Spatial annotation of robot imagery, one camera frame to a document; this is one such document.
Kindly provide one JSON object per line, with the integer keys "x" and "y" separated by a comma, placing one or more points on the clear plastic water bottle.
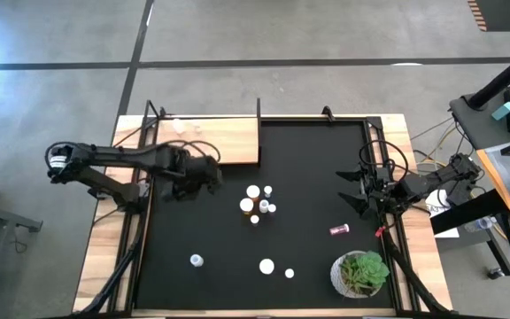
{"x": 480, "y": 224}

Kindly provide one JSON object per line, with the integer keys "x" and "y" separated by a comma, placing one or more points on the light wooden shelf board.
{"x": 237, "y": 137}

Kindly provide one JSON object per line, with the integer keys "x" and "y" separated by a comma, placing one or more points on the grey side table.
{"x": 481, "y": 128}

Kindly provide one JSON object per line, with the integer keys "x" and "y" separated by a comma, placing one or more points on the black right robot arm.
{"x": 427, "y": 184}

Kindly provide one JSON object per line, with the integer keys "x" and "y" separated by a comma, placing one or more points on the succulent in white pot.
{"x": 365, "y": 272}

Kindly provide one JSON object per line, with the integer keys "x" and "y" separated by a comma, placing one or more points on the small red clip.
{"x": 380, "y": 232}

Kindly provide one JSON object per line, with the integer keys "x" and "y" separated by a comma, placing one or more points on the striped-edge black floor mat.
{"x": 503, "y": 13}

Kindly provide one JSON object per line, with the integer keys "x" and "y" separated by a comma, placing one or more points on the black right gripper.
{"x": 381, "y": 190}

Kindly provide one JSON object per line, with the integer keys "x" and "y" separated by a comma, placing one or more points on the black caster wheel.
{"x": 495, "y": 272}

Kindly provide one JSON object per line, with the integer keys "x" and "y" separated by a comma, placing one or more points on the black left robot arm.
{"x": 104, "y": 155}

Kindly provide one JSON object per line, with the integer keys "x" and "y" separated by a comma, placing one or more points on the large amber pill bottle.
{"x": 266, "y": 266}

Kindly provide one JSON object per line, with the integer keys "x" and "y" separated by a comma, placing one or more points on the small teal block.
{"x": 504, "y": 111}

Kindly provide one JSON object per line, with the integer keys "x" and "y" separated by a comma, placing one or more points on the black table mat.
{"x": 219, "y": 248}

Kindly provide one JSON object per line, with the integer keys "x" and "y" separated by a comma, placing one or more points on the black metal rig frame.
{"x": 376, "y": 133}

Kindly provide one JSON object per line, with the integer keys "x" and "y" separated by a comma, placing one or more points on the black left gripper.
{"x": 193, "y": 175}

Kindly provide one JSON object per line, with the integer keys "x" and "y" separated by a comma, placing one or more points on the black desk leg frame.
{"x": 467, "y": 212}

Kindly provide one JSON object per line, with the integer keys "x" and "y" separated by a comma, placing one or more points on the thick black pole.
{"x": 503, "y": 77}

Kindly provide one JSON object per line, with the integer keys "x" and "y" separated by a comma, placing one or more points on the wooden desk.
{"x": 500, "y": 195}

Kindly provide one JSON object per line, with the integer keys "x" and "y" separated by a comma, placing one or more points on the pink pill bottle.
{"x": 338, "y": 230}
{"x": 289, "y": 273}
{"x": 196, "y": 128}

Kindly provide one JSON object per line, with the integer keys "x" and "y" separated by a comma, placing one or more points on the white paper sheet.
{"x": 436, "y": 208}

